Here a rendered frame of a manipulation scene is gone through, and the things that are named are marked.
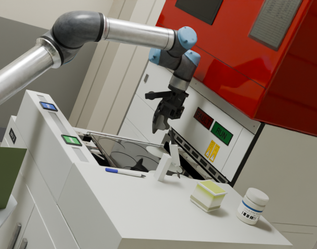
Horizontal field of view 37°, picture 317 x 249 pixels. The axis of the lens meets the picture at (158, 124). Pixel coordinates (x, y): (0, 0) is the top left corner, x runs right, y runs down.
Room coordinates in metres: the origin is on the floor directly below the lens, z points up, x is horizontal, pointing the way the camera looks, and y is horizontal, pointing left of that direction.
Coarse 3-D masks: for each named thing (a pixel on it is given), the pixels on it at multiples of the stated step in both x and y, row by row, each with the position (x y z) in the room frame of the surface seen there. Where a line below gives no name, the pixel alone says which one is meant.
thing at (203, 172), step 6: (168, 138) 1.97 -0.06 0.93; (162, 144) 1.99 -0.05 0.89; (180, 150) 1.89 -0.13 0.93; (186, 156) 1.85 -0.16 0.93; (192, 162) 1.81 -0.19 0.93; (198, 168) 1.77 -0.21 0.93; (204, 168) 1.77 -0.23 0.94; (204, 174) 1.74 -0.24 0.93; (210, 174) 1.73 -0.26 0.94; (216, 180) 1.70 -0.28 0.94
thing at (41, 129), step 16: (32, 96) 1.67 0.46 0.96; (48, 96) 1.75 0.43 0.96; (32, 112) 1.61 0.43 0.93; (48, 112) 1.60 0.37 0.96; (32, 128) 1.57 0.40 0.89; (48, 128) 1.47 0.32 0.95; (64, 128) 1.51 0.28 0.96; (32, 144) 1.53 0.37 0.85; (48, 144) 1.43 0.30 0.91; (64, 144) 1.38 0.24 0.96; (48, 160) 1.40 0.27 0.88; (64, 160) 1.32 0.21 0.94; (80, 160) 1.33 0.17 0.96; (48, 176) 1.37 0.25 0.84; (64, 176) 1.29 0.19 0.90
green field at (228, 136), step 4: (216, 124) 1.80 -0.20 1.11; (212, 128) 1.81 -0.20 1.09; (216, 128) 1.79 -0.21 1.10; (220, 128) 1.78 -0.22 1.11; (216, 132) 1.79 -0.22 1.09; (220, 132) 1.77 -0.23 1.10; (224, 132) 1.76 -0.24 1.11; (228, 132) 1.74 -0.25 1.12; (220, 136) 1.76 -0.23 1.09; (224, 136) 1.75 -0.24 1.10; (228, 136) 1.73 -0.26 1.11; (224, 140) 1.74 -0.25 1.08; (228, 140) 1.72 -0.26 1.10
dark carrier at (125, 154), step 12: (108, 144) 1.70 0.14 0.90; (120, 144) 1.75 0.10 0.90; (132, 144) 1.81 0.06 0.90; (144, 144) 1.87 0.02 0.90; (108, 156) 1.59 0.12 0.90; (120, 156) 1.64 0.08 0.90; (132, 156) 1.68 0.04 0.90; (144, 156) 1.74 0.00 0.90; (120, 168) 1.53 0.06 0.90; (132, 168) 1.57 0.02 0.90; (144, 168) 1.62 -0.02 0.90; (156, 168) 1.67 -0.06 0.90
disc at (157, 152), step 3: (147, 147) 1.85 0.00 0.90; (150, 147) 1.86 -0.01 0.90; (153, 147) 1.88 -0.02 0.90; (147, 150) 1.81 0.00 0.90; (150, 150) 1.83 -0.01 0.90; (153, 150) 1.84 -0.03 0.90; (156, 150) 1.86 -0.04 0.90; (159, 150) 1.87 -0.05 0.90; (162, 150) 1.89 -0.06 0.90; (153, 153) 1.81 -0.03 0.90; (156, 153) 1.83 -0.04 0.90; (159, 153) 1.84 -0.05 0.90; (162, 153) 1.85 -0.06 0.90; (165, 153) 1.87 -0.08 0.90; (156, 156) 1.79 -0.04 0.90; (159, 156) 1.81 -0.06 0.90
